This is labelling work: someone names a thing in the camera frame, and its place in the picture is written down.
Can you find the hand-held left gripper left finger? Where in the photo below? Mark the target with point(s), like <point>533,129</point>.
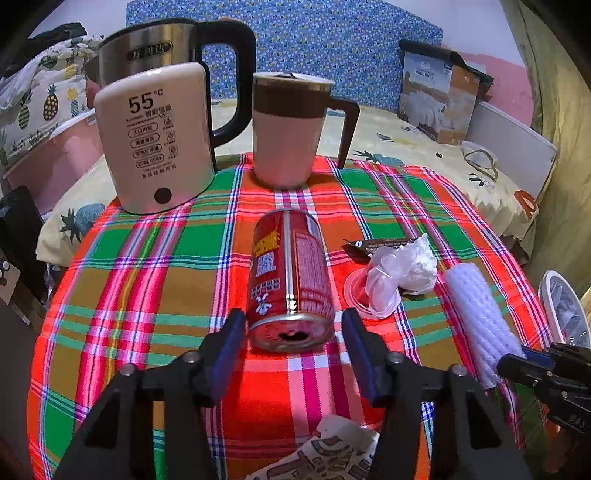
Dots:
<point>228,355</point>

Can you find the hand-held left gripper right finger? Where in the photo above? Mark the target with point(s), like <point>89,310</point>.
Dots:
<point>362,360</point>

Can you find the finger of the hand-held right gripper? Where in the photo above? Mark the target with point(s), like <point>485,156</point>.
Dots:
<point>517,368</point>
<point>540,357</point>

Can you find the clear plastic bin liner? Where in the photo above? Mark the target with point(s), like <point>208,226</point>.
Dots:
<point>570,309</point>

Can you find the white foam net sleeve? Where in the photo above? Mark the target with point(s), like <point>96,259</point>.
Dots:
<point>475,314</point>

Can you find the white round trash bin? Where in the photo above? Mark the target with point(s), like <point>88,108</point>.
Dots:
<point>547,286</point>

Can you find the red drink can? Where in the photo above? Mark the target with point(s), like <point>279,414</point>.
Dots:
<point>286,277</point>

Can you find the clear plastic cup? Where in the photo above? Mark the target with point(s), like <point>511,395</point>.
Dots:
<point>378,293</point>

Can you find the plaid tablecloth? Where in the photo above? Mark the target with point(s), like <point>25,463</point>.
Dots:
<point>184,286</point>

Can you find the printed paper bag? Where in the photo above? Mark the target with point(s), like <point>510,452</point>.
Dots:
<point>323,447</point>

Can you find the brown snack wrapper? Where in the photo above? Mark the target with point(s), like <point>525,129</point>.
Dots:
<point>383,244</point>

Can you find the white board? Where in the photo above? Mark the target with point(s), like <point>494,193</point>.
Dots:
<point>508,147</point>

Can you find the cream insulated jug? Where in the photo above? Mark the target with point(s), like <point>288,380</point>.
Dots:
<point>152,152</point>

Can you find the yellow printed bedsheet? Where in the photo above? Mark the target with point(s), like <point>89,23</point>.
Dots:
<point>392,138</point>

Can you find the green curtain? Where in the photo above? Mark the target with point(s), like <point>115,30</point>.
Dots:
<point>563,115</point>

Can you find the black floor bag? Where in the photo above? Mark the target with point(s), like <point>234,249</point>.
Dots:
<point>18,217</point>

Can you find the pink storage box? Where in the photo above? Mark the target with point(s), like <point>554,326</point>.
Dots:
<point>69,147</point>

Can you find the cardboard quilt box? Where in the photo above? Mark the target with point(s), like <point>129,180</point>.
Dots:
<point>434,101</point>

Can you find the pineapple print cloth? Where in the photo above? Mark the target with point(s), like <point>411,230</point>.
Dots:
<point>51,97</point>

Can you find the blue floral headboard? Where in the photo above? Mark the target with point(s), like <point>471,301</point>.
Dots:
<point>323,41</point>

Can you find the stainless steel electric kettle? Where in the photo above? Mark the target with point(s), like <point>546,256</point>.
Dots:
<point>138,46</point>

